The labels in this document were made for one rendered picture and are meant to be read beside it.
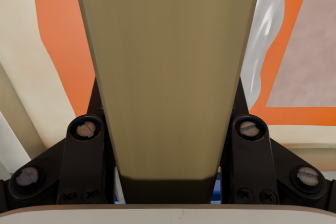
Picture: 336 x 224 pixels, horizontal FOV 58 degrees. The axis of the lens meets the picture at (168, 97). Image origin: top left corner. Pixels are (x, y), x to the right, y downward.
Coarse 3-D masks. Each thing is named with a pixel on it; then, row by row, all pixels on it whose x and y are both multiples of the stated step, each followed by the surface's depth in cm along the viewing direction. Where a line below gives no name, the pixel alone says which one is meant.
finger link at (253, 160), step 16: (240, 128) 10; (256, 128) 10; (240, 144) 9; (256, 144) 9; (240, 160) 9; (256, 160) 9; (272, 160) 9; (224, 176) 11; (240, 176) 8; (256, 176) 8; (272, 176) 8; (224, 192) 10; (240, 192) 8; (256, 192) 8; (272, 192) 8
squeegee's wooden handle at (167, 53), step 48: (96, 0) 4; (144, 0) 4; (192, 0) 4; (240, 0) 5; (96, 48) 5; (144, 48) 5; (192, 48) 5; (240, 48) 5; (144, 96) 6; (192, 96) 6; (144, 144) 7; (192, 144) 7; (144, 192) 9; (192, 192) 9
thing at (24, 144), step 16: (0, 64) 29; (0, 80) 29; (0, 96) 29; (16, 96) 32; (0, 112) 29; (16, 112) 32; (0, 128) 31; (16, 128) 32; (32, 128) 36; (0, 144) 33; (16, 144) 33; (32, 144) 36; (0, 160) 36; (16, 160) 36; (320, 160) 39
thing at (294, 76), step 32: (64, 0) 24; (288, 0) 25; (320, 0) 25; (64, 32) 27; (288, 32) 27; (320, 32) 27; (64, 64) 29; (288, 64) 30; (320, 64) 30; (288, 96) 33; (320, 96) 33
